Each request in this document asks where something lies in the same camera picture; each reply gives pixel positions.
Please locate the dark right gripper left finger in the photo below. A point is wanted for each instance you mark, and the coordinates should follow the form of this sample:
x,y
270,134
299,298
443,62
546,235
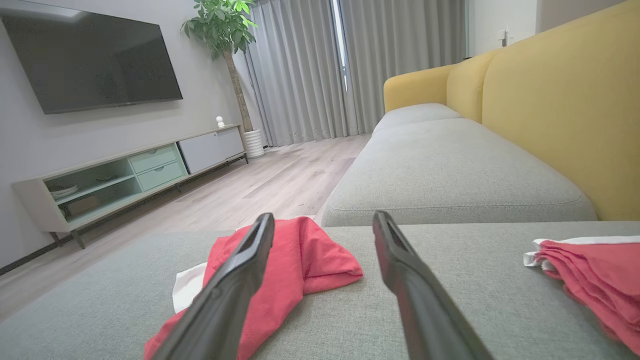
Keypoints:
x,y
225,300

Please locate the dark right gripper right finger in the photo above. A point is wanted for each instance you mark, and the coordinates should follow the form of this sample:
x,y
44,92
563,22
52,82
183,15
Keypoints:
x,y
425,310

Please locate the red jersey with white sleeves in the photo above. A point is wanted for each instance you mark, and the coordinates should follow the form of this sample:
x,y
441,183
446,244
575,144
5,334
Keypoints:
x,y
310,260

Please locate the red shorts with white trim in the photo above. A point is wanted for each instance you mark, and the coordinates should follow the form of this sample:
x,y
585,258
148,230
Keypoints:
x,y
600,285

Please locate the white and green tv cabinet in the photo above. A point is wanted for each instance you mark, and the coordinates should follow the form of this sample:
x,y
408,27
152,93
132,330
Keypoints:
x,y
205,150

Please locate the white ribbed plant pot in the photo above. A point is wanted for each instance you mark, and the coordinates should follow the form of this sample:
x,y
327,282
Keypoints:
x,y
254,144

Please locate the small white figurine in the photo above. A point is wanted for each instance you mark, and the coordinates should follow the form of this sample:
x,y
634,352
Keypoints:
x,y
220,122

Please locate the white plate stack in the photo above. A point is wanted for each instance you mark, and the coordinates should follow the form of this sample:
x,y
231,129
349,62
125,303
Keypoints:
x,y
64,192

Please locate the yellow sofa armrest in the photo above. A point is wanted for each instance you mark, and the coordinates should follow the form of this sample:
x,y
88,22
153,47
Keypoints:
x,y
415,87

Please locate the yellow sofa back cushion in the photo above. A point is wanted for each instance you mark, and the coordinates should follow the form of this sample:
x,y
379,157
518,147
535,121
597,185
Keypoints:
x,y
467,87
565,110

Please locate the grey pleated curtain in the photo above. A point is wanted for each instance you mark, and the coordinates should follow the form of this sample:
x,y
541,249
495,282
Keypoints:
x,y
400,45
295,75

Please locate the green potted tree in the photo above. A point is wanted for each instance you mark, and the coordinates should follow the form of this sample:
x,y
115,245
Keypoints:
x,y
222,25

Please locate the black flat screen television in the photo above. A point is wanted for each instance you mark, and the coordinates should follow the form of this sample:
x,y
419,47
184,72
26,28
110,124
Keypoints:
x,y
90,60

